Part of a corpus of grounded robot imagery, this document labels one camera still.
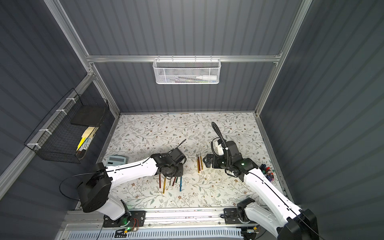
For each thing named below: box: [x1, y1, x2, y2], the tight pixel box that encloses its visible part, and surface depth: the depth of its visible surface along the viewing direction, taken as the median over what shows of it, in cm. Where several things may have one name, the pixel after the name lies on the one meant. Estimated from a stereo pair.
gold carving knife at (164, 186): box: [162, 177, 167, 194], surface depth 86 cm
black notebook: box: [70, 105, 106, 127], surface depth 82 cm
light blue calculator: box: [106, 155, 126, 167], surface depth 93 cm
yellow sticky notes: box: [76, 126, 95, 151], surface depth 75 cm
